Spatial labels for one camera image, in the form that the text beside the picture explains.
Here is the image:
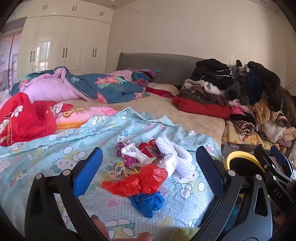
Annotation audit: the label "pink cartoon glass door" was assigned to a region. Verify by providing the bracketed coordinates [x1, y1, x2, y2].
[0, 32, 23, 93]

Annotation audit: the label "white wardrobe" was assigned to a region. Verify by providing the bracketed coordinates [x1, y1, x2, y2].
[5, 0, 115, 77]

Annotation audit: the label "light blue cartoon cat sheet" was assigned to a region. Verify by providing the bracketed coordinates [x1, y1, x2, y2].
[0, 107, 225, 241]

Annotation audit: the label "person's dark teal pants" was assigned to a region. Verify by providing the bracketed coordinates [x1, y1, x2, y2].
[225, 202, 243, 232]

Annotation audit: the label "pink cloth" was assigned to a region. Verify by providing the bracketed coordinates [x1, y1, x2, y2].
[106, 69, 135, 78]

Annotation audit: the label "grey padded headboard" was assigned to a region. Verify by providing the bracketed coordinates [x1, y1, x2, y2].
[116, 52, 207, 90]

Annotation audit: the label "red flower print cloth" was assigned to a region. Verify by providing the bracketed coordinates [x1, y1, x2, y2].
[0, 92, 74, 147]

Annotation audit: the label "cream pillow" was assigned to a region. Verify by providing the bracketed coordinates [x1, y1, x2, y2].
[146, 82, 180, 98]

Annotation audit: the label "brown snack wrapper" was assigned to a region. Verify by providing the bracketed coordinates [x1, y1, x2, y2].
[148, 155, 166, 166]

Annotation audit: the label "yellow cartoon blanket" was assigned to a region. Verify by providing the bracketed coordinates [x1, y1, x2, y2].
[221, 122, 287, 151]

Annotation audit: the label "person's green fleece jacket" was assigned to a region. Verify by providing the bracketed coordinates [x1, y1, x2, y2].
[148, 227, 201, 241]

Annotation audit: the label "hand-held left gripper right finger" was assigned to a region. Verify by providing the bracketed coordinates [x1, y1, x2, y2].
[192, 146, 273, 241]

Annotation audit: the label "white foam fruit net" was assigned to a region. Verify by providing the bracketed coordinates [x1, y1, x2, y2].
[155, 136, 200, 181]

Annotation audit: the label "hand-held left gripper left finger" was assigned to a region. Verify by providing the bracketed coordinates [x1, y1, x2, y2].
[24, 147, 109, 241]

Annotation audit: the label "pile of folded clothes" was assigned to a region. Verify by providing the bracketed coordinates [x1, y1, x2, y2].
[172, 58, 289, 130]

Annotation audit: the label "blue floral quilt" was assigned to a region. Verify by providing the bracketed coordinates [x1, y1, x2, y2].
[9, 66, 152, 104]

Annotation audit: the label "red lace cloth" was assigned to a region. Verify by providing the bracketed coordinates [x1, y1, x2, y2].
[145, 87, 174, 99]

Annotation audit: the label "yellow rimmed black bin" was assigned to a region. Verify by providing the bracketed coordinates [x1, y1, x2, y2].
[224, 152, 266, 202]

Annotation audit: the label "red snack wrapper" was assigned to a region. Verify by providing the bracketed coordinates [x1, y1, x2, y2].
[138, 138, 162, 160]

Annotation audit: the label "red plastic bag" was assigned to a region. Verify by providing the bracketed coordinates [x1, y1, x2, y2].
[102, 164, 168, 197]

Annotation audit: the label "white printed snack wrapper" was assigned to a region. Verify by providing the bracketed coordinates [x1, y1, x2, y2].
[121, 143, 145, 167]

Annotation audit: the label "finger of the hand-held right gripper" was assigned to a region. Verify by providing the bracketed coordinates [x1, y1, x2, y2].
[270, 146, 296, 183]
[254, 146, 292, 211]

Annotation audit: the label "purple snack wrapper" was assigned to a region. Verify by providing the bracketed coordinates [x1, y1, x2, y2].
[116, 142, 140, 169]

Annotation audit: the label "yellow candy wrapper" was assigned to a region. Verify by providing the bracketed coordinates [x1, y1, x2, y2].
[109, 161, 140, 181]

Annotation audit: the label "person's left hand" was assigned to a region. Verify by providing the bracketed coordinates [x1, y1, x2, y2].
[91, 214, 110, 241]

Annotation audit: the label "colourful striped pillow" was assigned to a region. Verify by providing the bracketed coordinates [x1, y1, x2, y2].
[131, 69, 160, 88]

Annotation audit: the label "pink cartoon blanket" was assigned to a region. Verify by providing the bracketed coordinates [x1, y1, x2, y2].
[52, 103, 119, 130]

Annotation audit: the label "beige bedspread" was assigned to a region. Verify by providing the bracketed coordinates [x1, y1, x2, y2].
[61, 91, 226, 142]

